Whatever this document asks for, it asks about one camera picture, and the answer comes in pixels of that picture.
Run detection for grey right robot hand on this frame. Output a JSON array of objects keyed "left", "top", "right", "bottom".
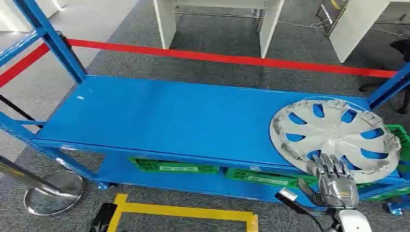
[{"left": 297, "top": 153, "right": 360, "bottom": 209}]

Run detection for silver plastic wheel hubcap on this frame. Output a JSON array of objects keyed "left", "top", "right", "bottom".
[{"left": 269, "top": 97, "right": 402, "bottom": 185}]

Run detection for green plastic crate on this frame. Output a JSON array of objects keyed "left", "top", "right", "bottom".
[
  {"left": 129, "top": 156, "right": 220, "bottom": 175},
  {"left": 360, "top": 124, "right": 410, "bottom": 202},
  {"left": 225, "top": 168, "right": 318, "bottom": 190}
]

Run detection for white desk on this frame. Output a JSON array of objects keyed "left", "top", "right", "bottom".
[
  {"left": 329, "top": 0, "right": 410, "bottom": 64},
  {"left": 152, "top": 0, "right": 285, "bottom": 59}
]

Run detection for red barrier belt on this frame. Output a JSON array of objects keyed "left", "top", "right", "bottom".
[
  {"left": 66, "top": 38, "right": 398, "bottom": 79},
  {"left": 0, "top": 43, "right": 51, "bottom": 88}
]

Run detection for blue metal shelf cart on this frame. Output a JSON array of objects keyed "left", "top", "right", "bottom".
[{"left": 0, "top": 0, "right": 410, "bottom": 218}]

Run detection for black robot foot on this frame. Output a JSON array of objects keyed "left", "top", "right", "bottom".
[{"left": 89, "top": 203, "right": 118, "bottom": 232}]

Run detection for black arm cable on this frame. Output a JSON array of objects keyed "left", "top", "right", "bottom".
[{"left": 288, "top": 199, "right": 325, "bottom": 232}]

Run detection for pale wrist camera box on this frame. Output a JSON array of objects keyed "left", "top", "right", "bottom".
[{"left": 275, "top": 188, "right": 300, "bottom": 205}]

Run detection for white floor cable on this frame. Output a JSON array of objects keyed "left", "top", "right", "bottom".
[{"left": 278, "top": 16, "right": 331, "bottom": 30}]

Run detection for chrome stanchion post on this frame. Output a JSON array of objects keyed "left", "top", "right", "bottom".
[{"left": 0, "top": 155, "right": 86, "bottom": 216}]

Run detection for thin black floor cable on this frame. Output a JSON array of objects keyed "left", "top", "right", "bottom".
[{"left": 0, "top": 94, "right": 44, "bottom": 130}]

